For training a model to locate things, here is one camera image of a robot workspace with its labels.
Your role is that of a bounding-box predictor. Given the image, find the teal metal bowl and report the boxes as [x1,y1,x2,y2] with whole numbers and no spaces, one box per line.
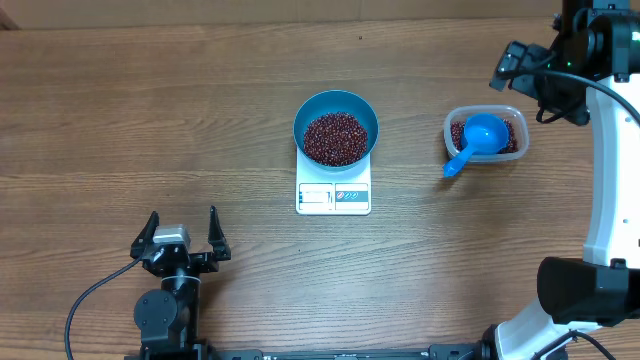
[292,90,380,161]

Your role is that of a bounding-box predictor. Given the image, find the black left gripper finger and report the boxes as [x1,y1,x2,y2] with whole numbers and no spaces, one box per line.
[208,206,231,261]
[130,211,159,259]

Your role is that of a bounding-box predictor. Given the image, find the red beans in bowl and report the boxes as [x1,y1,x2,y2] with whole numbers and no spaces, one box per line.
[303,112,368,167]

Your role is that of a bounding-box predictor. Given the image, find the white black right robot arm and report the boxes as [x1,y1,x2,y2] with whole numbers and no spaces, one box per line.
[476,0,639,359]

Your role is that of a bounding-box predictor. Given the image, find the blue plastic measuring scoop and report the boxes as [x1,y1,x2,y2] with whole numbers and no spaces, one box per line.
[443,114,509,177]

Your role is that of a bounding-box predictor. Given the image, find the red adzuki beans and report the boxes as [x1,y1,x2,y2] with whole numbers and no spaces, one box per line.
[450,119,519,154]

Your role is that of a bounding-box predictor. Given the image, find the white digital kitchen scale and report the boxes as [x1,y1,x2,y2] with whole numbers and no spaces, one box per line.
[295,149,372,216]

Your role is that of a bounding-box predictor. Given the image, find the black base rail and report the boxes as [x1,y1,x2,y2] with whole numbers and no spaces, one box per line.
[124,334,569,360]

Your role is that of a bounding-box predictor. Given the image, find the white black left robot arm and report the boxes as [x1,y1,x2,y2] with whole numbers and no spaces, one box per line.
[130,206,231,360]

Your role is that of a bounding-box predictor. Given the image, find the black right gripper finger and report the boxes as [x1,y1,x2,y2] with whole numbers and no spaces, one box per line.
[489,41,528,91]
[509,44,550,98]

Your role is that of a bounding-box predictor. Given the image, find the clear plastic container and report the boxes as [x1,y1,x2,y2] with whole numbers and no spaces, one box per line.
[443,105,530,164]

